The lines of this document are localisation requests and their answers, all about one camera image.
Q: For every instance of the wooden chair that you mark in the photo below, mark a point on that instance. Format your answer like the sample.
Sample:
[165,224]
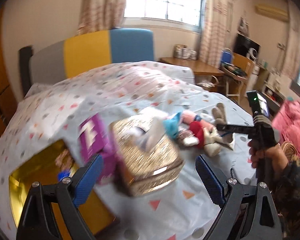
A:
[242,62]

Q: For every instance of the red plush toy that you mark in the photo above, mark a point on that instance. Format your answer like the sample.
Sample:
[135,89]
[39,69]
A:
[197,130]

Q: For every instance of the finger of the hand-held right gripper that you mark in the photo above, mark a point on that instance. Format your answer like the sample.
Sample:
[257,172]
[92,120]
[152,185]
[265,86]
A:
[230,128]

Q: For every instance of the gold foil box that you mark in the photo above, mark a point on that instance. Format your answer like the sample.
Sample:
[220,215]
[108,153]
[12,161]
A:
[35,160]

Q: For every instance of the gold glitter box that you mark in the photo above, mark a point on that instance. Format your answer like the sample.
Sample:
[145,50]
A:
[150,165]

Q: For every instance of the white packet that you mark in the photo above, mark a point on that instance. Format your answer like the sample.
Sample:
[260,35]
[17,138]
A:
[150,132]

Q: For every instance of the air conditioner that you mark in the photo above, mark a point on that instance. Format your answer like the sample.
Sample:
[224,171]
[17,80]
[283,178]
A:
[271,12]

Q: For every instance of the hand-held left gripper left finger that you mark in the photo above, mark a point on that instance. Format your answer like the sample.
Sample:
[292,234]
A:
[90,177]

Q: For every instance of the wall hanging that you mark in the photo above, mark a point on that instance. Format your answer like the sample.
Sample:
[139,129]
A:
[243,23]

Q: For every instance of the side window curtain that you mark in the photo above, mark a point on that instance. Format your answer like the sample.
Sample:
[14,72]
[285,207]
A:
[293,42]

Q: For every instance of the low shelf unit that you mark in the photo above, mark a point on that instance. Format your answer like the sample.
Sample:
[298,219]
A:
[273,92]

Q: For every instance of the orange wooden wardrobe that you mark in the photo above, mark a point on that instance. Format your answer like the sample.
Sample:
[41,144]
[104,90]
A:
[0,80]

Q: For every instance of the grey rabbit plush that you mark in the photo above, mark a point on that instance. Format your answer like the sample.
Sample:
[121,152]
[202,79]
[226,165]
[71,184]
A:
[215,145]

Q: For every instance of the white cabinet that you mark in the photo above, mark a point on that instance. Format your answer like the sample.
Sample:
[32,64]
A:
[253,80]

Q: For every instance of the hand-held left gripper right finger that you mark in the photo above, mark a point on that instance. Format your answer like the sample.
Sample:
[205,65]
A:
[210,180]

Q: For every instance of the television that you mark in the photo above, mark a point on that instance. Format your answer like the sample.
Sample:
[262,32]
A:
[245,43]

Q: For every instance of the printed plastic bed sheet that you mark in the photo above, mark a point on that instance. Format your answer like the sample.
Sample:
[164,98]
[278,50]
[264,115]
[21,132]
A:
[140,97]

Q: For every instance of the light blue packet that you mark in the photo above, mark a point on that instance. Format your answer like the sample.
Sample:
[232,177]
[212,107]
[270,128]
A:
[171,126]

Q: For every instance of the black hair tool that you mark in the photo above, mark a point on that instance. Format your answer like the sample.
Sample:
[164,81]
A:
[236,70]

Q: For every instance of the storage tins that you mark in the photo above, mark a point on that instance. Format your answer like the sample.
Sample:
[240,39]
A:
[185,52]

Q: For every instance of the pink blanket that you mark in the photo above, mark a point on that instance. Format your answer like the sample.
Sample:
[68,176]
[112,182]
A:
[295,130]

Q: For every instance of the purple box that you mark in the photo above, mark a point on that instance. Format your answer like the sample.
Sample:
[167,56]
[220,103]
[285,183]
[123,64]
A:
[90,135]

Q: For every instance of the blue folding chair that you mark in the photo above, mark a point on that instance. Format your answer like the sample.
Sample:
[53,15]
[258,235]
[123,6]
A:
[226,56]

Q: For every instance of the grey yellow blue headboard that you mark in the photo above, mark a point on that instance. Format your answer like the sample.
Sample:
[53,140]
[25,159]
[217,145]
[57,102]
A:
[87,52]

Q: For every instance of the woven basket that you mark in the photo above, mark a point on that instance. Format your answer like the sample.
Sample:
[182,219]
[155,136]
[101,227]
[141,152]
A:
[292,150]

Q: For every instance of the wooden desk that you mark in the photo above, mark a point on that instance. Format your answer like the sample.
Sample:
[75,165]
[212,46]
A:
[190,65]

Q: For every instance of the person's right hand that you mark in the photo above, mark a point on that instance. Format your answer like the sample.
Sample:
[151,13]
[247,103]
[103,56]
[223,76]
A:
[275,155]

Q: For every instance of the white fan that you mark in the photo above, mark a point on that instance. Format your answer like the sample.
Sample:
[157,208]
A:
[253,53]

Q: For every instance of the patterned curtain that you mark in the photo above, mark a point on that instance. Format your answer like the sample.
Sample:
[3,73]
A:
[215,30]
[100,5]

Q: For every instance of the person's right forearm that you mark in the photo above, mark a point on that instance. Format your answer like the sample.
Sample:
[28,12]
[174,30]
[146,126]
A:
[290,192]

